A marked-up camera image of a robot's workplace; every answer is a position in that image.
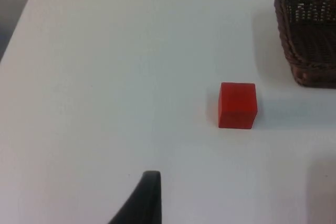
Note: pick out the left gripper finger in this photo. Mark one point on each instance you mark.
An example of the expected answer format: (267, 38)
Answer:
(147, 203)

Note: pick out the red cube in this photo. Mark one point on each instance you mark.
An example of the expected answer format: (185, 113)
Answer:
(236, 106)

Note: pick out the dark brown wicker basket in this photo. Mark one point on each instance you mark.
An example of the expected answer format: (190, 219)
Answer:
(309, 40)

